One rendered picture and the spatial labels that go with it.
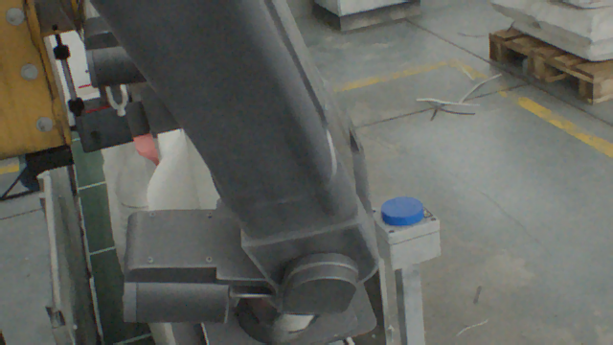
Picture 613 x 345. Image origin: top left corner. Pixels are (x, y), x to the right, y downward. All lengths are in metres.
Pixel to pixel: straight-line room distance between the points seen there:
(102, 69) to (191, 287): 0.41
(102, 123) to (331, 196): 0.73
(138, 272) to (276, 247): 0.09
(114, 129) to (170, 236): 0.64
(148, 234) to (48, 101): 0.63
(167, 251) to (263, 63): 0.17
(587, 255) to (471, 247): 0.36
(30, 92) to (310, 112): 0.76
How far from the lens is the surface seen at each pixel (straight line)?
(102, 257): 2.09
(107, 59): 0.80
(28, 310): 2.71
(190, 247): 0.42
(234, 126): 0.30
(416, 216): 1.10
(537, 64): 3.89
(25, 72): 1.03
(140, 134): 0.89
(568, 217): 2.76
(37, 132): 1.06
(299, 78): 0.30
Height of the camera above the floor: 1.41
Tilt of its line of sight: 26 degrees down
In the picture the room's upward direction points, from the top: 8 degrees counter-clockwise
